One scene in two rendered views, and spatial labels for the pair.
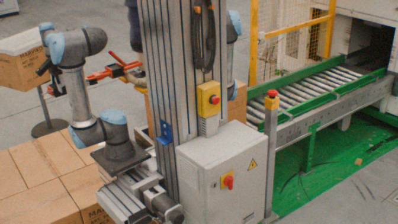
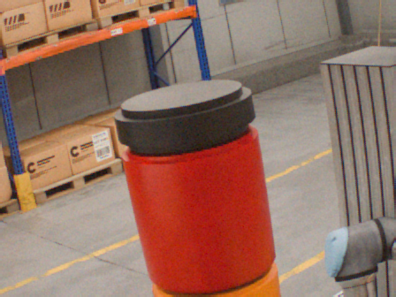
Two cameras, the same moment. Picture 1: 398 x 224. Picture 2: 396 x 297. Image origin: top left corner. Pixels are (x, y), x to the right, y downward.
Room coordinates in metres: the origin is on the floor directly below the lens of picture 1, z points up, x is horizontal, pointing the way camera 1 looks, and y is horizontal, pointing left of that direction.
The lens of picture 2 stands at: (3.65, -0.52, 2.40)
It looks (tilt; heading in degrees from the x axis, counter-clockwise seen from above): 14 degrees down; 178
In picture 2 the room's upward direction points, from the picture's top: 10 degrees counter-clockwise
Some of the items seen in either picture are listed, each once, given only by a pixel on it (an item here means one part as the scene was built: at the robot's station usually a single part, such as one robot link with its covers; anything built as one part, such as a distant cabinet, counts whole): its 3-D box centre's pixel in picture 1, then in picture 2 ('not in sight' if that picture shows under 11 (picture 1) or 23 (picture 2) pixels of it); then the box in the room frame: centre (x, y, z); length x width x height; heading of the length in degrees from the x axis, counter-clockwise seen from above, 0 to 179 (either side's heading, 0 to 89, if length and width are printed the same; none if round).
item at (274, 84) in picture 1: (285, 77); not in sight; (3.37, -0.82, 0.60); 1.60 x 0.10 x 0.09; 124
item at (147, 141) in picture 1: (158, 150); not in sight; (2.30, 0.30, 0.58); 0.70 x 0.03 x 0.06; 34
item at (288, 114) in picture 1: (332, 97); not in sight; (2.93, -1.12, 0.60); 1.60 x 0.10 x 0.09; 124
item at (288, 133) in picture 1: (308, 124); not in sight; (2.68, -0.86, 0.50); 2.31 x 0.05 x 0.19; 124
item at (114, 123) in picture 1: (113, 125); not in sight; (1.61, 0.40, 1.20); 0.13 x 0.12 x 0.14; 119
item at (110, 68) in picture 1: (115, 70); not in sight; (2.16, 0.48, 1.25); 0.10 x 0.08 x 0.06; 37
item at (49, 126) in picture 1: (43, 104); not in sight; (3.66, 1.60, 0.31); 0.40 x 0.40 x 0.62
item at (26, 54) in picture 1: (31, 57); not in sight; (3.66, 1.60, 0.82); 0.60 x 0.40 x 0.40; 149
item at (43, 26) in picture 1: (48, 34); not in sight; (1.95, 0.74, 1.55); 0.09 x 0.08 x 0.11; 29
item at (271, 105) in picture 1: (268, 162); not in sight; (2.20, -0.46, 0.50); 0.07 x 0.07 x 1.00; 34
